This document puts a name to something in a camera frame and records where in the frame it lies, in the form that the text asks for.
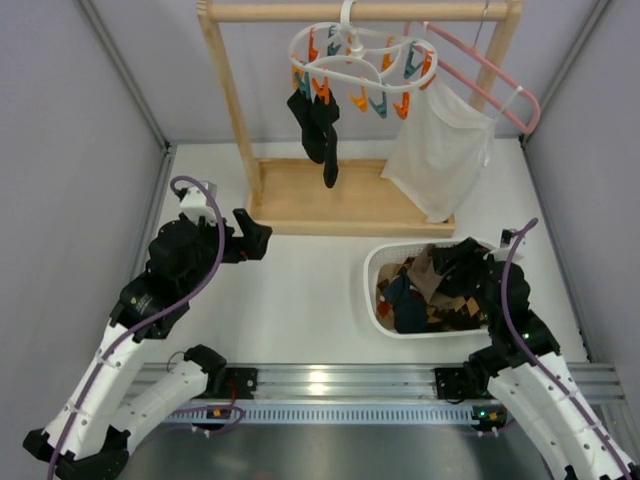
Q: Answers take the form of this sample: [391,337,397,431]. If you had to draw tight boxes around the black sock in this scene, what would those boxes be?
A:
[286,89,326,164]
[311,92,340,189]

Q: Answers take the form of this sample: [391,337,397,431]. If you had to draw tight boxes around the dark navy sock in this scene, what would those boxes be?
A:
[383,274,428,334]

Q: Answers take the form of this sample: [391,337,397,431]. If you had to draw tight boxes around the white plastic clip hanger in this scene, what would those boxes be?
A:
[287,1,438,95]

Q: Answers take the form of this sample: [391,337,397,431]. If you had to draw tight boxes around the brown striped-cuff sock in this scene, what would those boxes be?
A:
[407,244,443,302]

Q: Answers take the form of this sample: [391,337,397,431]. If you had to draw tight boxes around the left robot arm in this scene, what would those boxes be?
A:
[23,209,273,479]

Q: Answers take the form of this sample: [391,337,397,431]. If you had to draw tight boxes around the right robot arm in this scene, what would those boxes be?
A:
[461,252,639,479]

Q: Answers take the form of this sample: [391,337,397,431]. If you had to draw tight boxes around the argyle patterned socks pile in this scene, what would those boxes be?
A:
[374,257,487,335]

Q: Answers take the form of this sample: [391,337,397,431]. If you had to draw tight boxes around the pink clothes hanger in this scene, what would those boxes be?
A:
[403,19,543,135]

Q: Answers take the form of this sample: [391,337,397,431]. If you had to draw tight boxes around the wooden clothes rack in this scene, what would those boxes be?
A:
[197,1,522,238]

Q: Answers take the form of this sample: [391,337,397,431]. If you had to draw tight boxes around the white plastic laundry basket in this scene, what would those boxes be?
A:
[363,239,488,340]

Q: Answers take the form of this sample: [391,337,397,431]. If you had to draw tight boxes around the orange clothes peg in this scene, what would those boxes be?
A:
[306,27,321,65]
[393,91,411,120]
[311,76,332,106]
[349,88,369,113]

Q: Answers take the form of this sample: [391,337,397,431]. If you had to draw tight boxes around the white mesh laundry bag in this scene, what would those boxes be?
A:
[381,79,496,223]

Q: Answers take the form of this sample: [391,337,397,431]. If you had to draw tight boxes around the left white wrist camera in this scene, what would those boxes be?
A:
[179,186,217,225]

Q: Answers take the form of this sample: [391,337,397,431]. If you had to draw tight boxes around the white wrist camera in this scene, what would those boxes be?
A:
[489,229,527,262]
[179,186,217,225]

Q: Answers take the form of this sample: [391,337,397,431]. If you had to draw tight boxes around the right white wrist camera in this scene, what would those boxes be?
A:
[489,229,527,262]

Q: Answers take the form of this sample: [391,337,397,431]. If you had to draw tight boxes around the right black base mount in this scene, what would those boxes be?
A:
[434,367,490,404]

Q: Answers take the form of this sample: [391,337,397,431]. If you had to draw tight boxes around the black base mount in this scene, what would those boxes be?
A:
[195,367,258,400]
[434,367,490,404]

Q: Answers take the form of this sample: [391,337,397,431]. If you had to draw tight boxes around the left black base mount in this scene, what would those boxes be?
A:
[195,367,258,400]

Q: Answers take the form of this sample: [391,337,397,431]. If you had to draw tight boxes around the aluminium mounting rail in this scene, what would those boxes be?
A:
[124,363,626,405]

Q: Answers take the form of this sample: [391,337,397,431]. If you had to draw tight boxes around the white slotted cable duct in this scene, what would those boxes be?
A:
[160,401,508,429]

